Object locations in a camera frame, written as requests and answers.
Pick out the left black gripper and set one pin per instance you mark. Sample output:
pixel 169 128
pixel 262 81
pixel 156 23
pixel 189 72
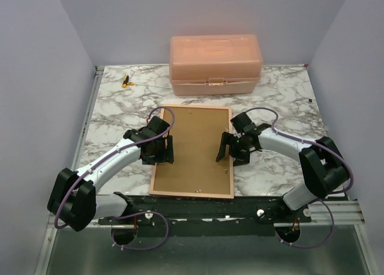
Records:
pixel 167 155

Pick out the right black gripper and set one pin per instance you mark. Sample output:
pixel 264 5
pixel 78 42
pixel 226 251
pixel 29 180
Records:
pixel 229 139

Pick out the brown cardboard backing board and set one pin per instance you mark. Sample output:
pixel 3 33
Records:
pixel 195 149

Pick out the pink wooden picture frame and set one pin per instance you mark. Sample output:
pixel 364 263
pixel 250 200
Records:
pixel 192 195

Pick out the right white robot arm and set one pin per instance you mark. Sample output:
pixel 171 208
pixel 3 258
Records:
pixel 321 163

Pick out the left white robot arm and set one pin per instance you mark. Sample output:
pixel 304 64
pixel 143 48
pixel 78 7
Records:
pixel 93 185

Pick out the yellow black screwdriver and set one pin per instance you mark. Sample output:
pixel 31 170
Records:
pixel 126 82

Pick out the pink translucent plastic toolbox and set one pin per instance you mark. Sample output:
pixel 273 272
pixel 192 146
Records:
pixel 214 64

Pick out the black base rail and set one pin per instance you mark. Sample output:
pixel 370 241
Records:
pixel 156 216

